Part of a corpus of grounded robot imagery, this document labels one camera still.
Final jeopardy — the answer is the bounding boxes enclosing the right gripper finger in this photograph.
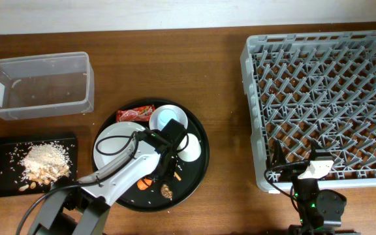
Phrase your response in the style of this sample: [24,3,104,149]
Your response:
[310,140,330,157]
[270,140,287,168]

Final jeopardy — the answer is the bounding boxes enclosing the light blue cup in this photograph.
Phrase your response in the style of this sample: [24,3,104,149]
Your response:
[157,109,178,130]

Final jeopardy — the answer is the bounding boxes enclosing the white cup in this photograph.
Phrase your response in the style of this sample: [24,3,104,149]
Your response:
[177,133,202,162]

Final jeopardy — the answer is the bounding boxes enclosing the red snack wrapper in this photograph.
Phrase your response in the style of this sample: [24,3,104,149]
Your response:
[116,105,155,122]

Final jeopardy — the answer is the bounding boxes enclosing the orange carrot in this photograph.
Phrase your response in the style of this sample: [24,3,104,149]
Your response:
[136,178,153,191]

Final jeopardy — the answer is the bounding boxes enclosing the brown food scrap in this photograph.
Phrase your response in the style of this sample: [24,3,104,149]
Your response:
[161,184,173,200]

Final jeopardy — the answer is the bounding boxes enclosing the white plate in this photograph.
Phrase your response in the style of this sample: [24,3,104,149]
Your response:
[93,121,145,169]

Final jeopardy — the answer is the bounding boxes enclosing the rice and food scraps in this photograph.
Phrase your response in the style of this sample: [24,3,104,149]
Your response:
[0,140,73,192]

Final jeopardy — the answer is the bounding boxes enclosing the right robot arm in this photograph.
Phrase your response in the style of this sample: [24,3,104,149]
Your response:
[264,140,347,234]

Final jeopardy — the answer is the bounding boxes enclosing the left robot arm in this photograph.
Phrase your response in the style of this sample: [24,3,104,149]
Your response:
[28,119,187,234]

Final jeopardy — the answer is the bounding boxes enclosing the grey dishwasher rack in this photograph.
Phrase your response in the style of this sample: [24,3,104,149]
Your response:
[240,30,376,193]

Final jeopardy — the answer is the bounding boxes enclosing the round black serving tray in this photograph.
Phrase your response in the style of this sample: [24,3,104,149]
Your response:
[108,99,210,212]

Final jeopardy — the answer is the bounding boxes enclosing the white bowl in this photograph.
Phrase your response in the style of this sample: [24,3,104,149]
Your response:
[149,104,188,131]

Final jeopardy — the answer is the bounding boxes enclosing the wooden chopstick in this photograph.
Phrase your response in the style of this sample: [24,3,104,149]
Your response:
[174,172,181,181]

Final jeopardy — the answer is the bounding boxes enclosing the clear plastic bin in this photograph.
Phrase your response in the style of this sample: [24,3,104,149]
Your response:
[0,52,95,121]

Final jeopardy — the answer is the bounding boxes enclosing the black rectangular tray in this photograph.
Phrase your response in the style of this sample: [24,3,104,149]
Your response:
[0,133,78,197]

